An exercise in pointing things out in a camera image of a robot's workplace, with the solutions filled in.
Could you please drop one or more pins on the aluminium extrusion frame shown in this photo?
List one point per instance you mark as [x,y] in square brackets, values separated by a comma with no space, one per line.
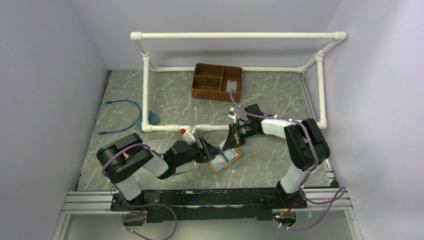
[98,203]

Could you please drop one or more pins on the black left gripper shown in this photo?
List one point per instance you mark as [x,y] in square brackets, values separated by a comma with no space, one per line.
[211,150]

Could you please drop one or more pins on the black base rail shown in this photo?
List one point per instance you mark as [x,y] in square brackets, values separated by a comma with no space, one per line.
[211,204]

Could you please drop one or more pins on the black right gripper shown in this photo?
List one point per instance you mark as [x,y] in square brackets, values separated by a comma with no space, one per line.
[234,139]

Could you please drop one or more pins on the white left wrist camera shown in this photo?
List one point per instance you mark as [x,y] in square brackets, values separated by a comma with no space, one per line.
[188,134]

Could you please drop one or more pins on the blue credit cards stack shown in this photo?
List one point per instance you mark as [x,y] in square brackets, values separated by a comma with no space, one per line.
[222,162]

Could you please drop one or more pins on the grey blue credit card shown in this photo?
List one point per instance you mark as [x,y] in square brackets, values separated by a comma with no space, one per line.
[231,86]

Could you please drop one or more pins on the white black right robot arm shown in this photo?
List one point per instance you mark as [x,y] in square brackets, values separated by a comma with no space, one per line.
[306,144]

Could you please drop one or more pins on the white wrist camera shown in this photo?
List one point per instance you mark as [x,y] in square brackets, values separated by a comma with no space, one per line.
[188,134]
[232,114]

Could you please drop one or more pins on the white PVC pipe frame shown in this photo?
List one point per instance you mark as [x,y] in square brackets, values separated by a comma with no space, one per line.
[138,37]

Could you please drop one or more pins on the teal blue pouch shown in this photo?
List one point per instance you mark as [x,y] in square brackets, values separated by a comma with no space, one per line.
[153,119]

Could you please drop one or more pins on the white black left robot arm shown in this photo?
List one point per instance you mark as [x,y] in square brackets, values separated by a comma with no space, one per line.
[123,157]

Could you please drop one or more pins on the brown woven wicker basket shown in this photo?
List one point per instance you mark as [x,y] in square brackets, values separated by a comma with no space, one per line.
[210,81]

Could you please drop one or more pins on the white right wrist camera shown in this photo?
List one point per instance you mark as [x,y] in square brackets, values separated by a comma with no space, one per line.
[232,114]

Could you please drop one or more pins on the orange card holder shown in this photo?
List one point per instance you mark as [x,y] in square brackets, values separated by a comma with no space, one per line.
[225,162]

